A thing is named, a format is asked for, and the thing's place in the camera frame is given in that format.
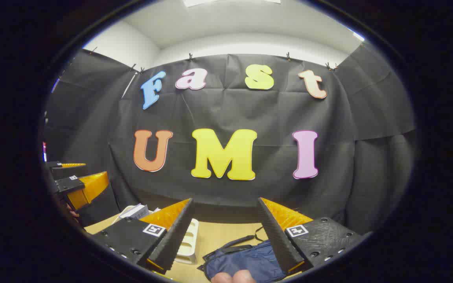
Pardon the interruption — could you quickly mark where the ceiling light panel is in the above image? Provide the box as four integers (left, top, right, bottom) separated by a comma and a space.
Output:
183, 0, 282, 7

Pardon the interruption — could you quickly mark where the blue schoolbag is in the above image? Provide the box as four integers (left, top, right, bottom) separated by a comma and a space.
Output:
197, 226, 290, 283

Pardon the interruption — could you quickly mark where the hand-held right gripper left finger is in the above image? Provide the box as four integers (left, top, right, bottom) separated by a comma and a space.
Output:
89, 198, 195, 275

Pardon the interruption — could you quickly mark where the white plastic bookshelf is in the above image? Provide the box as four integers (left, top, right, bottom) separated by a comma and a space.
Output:
175, 218, 199, 265

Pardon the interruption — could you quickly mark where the black backdrop cloth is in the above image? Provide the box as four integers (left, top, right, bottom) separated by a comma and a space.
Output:
44, 49, 418, 236

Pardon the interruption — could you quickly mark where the white patterned cover book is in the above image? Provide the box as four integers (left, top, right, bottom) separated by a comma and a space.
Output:
119, 204, 150, 221

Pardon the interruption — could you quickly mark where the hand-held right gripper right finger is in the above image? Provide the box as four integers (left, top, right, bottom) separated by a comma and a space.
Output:
256, 197, 372, 276

